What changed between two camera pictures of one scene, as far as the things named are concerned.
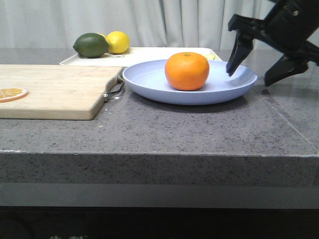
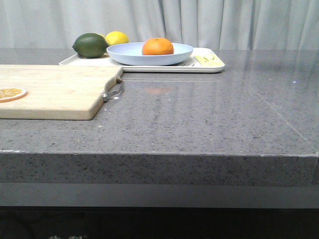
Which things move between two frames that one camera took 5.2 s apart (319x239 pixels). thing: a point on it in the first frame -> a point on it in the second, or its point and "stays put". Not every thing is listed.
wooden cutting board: [56, 92] stays put
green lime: [91, 45] stays put
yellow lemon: [118, 41] stays put
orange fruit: [187, 71] -> [157, 46]
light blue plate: [148, 79] -> [132, 53]
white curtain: [52, 24] stays put
